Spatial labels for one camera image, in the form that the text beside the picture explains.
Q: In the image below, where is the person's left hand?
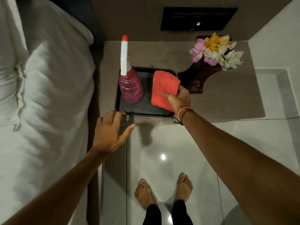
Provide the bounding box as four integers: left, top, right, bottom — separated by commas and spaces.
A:
92, 110, 136, 156

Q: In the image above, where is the person's right hand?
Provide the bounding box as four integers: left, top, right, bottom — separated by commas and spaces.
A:
162, 85, 192, 115

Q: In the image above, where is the red cleaning cloth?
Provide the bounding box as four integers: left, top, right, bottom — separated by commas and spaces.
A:
151, 70, 181, 112

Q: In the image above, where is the person's right forearm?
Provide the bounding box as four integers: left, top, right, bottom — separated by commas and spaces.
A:
178, 110, 300, 225

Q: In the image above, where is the person's left forearm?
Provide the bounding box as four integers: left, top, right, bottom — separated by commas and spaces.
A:
0, 147, 110, 225

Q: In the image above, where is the pink wrist band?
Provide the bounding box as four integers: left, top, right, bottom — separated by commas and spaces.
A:
177, 107, 192, 121

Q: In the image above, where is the black tray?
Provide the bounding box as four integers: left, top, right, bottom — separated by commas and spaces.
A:
115, 66, 177, 118

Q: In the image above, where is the dark wooden vase stand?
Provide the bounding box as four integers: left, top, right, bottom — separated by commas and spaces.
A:
177, 35, 232, 94

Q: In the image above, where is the pink spray bottle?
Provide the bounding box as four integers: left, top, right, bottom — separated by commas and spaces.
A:
118, 35, 144, 104

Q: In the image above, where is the person's left foot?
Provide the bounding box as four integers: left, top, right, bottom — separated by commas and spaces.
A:
135, 179, 158, 211

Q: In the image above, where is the person's foot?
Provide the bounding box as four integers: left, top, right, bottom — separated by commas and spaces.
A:
135, 179, 158, 211
173, 173, 193, 205

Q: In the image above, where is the white bed duvet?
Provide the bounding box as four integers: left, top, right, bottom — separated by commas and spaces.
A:
0, 0, 96, 225

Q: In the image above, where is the bunch of artificial flowers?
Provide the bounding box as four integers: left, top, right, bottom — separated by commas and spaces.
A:
190, 33, 245, 71

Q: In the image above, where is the person's right foot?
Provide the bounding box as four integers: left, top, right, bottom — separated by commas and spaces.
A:
173, 173, 193, 205

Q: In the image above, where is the person's black left trouser leg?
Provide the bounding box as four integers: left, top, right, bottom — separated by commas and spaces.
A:
142, 204, 162, 225

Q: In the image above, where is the person's black trouser leg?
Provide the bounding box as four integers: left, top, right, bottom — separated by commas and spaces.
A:
171, 200, 194, 225
142, 204, 162, 225

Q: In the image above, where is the white pillow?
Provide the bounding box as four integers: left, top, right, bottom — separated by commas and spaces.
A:
47, 5, 95, 46

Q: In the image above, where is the person's black right trouser leg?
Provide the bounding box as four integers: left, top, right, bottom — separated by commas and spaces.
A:
171, 200, 194, 225

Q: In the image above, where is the black wrist string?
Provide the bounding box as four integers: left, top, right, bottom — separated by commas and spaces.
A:
172, 109, 194, 126

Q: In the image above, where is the black wall panel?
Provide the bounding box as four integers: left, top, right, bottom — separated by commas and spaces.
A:
160, 7, 239, 31

